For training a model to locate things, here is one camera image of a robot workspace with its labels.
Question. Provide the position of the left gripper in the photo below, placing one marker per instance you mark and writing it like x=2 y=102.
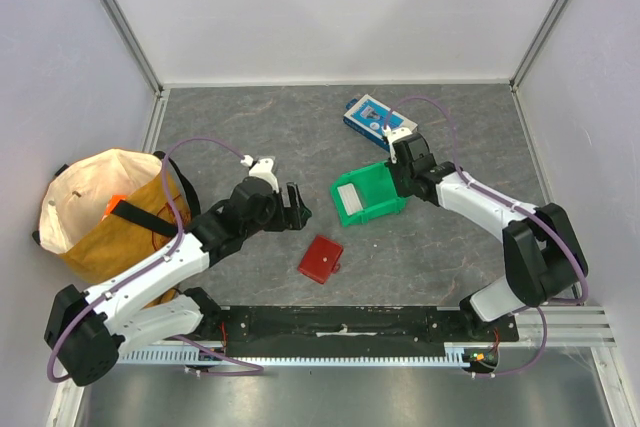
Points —
x=294 y=217

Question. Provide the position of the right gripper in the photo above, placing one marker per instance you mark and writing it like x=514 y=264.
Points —
x=398 y=178

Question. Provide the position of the green plastic bin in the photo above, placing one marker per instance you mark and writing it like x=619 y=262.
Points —
x=376 y=190

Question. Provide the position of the white credit card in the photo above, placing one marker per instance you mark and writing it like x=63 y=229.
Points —
x=350 y=199

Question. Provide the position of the red card holder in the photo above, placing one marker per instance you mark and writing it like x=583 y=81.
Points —
x=321 y=260

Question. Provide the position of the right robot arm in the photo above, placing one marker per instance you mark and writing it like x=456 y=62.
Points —
x=542 y=256

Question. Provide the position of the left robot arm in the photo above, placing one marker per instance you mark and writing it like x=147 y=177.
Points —
x=89 y=331

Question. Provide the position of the blue white product box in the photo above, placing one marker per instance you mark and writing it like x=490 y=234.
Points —
x=366 y=116

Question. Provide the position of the orange item in bag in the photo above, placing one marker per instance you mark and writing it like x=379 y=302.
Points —
x=112 y=205

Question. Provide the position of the brown paper tote bag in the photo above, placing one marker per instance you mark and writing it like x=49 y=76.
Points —
x=96 y=250

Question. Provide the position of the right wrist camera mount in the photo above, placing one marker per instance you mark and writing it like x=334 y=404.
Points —
x=393 y=137

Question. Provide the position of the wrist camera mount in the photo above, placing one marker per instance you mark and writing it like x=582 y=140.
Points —
x=263 y=168
x=393 y=137

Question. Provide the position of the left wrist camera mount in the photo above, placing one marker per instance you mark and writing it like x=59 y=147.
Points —
x=263 y=168

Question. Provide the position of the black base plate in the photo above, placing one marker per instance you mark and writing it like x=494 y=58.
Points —
x=241 y=324

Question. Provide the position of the grey slotted cable duct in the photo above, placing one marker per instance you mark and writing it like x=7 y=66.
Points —
x=180 y=354

